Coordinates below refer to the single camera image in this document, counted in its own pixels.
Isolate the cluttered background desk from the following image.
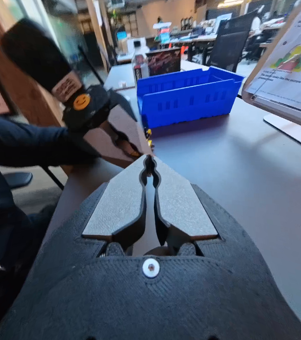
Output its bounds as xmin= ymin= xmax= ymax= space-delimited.
xmin=150 ymin=20 xmax=220 ymax=63

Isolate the black mesh office chair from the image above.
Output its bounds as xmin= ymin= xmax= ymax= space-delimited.
xmin=206 ymin=12 xmax=258 ymax=73

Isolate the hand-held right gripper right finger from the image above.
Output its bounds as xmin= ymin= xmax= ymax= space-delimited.
xmin=151 ymin=156 xmax=218 ymax=253

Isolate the yellow black lego part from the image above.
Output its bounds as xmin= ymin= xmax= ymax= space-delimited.
xmin=145 ymin=128 xmax=155 ymax=156

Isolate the blue plastic bin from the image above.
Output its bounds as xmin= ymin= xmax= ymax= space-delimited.
xmin=137 ymin=66 xmax=245 ymax=128

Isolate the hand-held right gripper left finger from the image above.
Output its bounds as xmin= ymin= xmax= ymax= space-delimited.
xmin=82 ymin=155 xmax=151 ymax=250

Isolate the dark lego set box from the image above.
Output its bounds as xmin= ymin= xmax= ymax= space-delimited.
xmin=132 ymin=48 xmax=182 ymax=80

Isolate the person's left hand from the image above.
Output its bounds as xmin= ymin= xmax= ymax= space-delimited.
xmin=115 ymin=138 xmax=141 ymax=158

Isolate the wooden document stand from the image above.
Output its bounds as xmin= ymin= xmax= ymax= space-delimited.
xmin=242 ymin=0 xmax=301 ymax=133

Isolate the white stand base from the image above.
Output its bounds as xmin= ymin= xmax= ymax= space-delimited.
xmin=263 ymin=114 xmax=301 ymax=156

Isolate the printed instruction sheet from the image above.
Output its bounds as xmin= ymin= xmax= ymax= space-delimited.
xmin=246 ymin=0 xmax=301 ymax=117

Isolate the person's left forearm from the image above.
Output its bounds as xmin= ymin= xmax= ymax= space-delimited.
xmin=0 ymin=110 xmax=102 ymax=166

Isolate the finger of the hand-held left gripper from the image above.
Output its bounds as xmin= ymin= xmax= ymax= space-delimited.
xmin=83 ymin=126 xmax=141 ymax=168
xmin=105 ymin=104 xmax=153 ymax=157

